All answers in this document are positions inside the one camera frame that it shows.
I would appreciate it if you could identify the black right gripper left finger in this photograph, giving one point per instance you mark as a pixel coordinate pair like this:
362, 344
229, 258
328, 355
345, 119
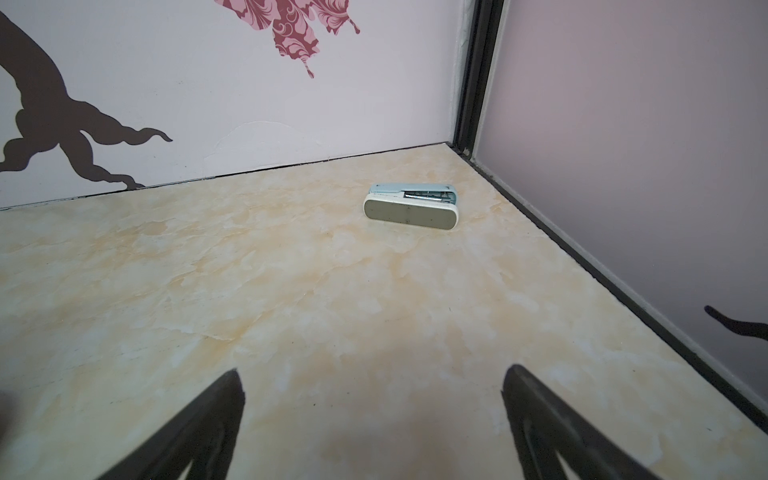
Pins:
197, 443

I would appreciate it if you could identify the silver metal box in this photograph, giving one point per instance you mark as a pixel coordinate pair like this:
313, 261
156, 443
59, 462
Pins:
423, 205

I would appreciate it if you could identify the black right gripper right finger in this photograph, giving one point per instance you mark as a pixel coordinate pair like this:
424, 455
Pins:
548, 432

